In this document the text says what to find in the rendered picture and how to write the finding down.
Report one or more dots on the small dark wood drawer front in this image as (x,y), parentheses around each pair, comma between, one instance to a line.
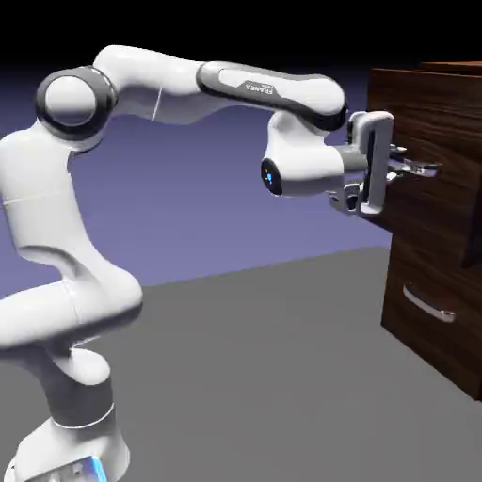
(410,346)

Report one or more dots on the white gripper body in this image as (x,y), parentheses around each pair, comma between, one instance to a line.
(380,158)

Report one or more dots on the dark wood cabinet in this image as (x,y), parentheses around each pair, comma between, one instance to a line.
(459,67)

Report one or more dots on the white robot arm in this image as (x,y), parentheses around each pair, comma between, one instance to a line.
(56,211)

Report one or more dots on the large dark wood drawer front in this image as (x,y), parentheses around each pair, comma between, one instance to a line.
(425,109)

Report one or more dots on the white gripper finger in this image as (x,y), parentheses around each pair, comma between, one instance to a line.
(393,176)
(397,149)

